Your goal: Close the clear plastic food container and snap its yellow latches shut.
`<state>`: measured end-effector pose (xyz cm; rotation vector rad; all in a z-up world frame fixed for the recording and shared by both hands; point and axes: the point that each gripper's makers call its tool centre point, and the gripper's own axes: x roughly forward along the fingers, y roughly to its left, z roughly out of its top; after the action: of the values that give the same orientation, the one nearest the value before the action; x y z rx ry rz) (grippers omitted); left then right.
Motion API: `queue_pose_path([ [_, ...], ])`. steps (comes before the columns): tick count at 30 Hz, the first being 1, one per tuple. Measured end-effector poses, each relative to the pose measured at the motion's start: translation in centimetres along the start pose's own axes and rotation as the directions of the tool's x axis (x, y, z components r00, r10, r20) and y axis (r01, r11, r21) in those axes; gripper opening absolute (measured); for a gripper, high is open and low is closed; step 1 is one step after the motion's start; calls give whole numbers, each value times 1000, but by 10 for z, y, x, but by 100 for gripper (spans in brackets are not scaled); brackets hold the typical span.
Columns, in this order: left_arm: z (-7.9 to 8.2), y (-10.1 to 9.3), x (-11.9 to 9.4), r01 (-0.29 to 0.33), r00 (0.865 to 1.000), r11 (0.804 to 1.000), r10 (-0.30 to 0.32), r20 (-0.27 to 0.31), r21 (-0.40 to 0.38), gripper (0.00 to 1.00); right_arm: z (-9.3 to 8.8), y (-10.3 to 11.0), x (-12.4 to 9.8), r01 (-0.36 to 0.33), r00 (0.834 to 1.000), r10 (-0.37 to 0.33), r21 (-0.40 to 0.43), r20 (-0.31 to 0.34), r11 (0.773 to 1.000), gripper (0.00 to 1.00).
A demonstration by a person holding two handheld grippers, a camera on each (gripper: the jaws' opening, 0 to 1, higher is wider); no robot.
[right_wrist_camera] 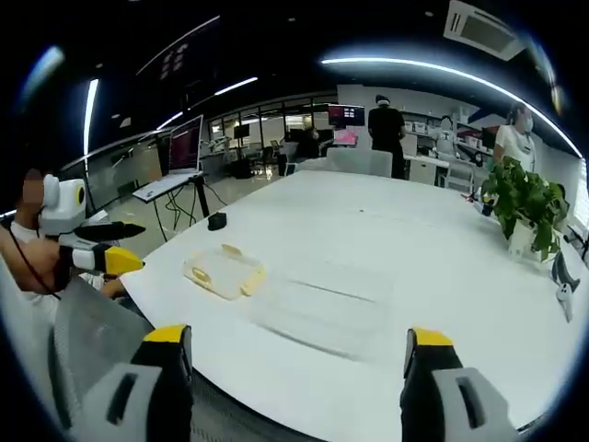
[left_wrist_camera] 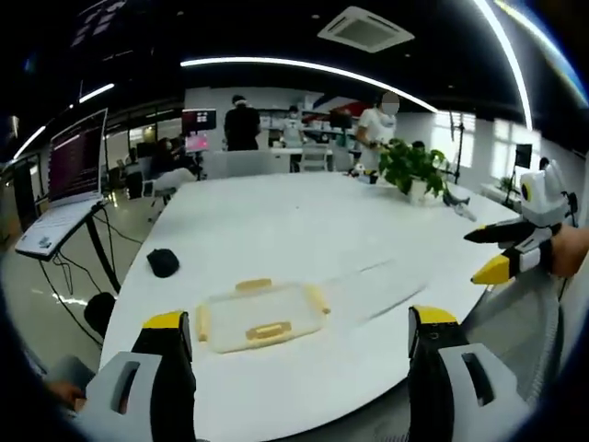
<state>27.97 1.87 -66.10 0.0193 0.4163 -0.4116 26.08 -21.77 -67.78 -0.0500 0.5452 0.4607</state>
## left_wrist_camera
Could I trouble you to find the curved ceiling light strip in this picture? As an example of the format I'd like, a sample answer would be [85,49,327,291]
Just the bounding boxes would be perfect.
[179,56,438,114]

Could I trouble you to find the grey object on table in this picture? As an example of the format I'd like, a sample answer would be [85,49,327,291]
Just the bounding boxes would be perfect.
[442,189,479,223]

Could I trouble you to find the white office chair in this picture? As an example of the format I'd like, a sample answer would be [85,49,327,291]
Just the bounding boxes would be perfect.
[299,144,331,174]

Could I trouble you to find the black laptop stand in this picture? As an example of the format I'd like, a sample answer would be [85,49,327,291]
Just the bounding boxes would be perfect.
[54,202,123,296]

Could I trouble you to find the black tripod stand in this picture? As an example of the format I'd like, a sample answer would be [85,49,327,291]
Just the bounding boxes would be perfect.
[446,110,467,186]

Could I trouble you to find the small white toy figure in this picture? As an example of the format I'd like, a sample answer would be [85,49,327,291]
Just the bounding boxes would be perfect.
[347,166,381,184]

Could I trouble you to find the black computer mouse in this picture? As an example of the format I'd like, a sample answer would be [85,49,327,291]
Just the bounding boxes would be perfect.
[145,248,180,279]

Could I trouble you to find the person's right hand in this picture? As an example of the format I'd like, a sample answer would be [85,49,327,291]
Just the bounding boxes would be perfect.
[550,224,589,278]

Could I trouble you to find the clear plastic lid tan latches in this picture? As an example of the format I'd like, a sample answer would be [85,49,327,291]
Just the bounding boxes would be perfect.
[195,277,332,355]

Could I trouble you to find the ceiling air conditioner vent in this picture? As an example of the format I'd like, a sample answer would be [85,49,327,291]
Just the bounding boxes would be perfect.
[317,5,415,54]

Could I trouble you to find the long ceiling light strip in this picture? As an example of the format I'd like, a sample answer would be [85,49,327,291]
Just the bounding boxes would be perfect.
[473,0,535,128]

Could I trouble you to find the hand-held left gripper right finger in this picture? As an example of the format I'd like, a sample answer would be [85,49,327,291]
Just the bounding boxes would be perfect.
[407,304,535,442]

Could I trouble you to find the dark wall monitor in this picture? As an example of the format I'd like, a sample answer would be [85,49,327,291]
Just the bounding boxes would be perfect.
[181,109,217,133]

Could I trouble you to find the green potted plant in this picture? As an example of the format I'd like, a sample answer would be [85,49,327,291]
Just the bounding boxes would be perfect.
[377,137,452,204]

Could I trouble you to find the pink screen monitor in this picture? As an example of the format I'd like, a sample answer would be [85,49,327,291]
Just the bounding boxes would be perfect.
[184,132,213,154]

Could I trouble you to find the white open laptop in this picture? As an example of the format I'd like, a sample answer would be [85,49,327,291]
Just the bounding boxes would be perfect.
[15,108,110,262]

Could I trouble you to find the black cable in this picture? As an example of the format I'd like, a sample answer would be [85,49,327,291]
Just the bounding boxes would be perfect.
[40,206,144,346]

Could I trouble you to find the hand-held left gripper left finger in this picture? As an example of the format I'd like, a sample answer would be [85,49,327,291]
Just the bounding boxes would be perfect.
[75,310,199,442]

